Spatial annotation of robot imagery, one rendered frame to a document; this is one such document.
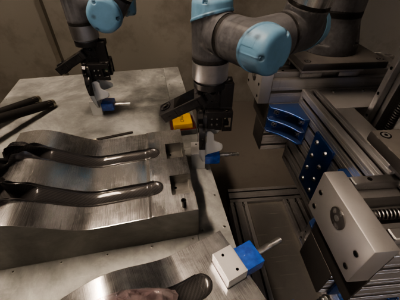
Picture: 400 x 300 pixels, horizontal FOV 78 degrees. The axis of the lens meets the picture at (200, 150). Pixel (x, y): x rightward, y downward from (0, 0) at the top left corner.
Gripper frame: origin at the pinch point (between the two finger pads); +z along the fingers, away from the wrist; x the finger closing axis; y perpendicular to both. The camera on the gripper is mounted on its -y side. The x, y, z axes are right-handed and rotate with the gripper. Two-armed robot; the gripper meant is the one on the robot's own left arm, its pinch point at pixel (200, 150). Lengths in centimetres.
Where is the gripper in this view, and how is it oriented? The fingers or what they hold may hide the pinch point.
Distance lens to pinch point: 65.9
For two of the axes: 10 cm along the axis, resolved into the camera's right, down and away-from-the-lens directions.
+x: -0.5, -6.6, 7.5
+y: 10.0, -0.3, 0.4
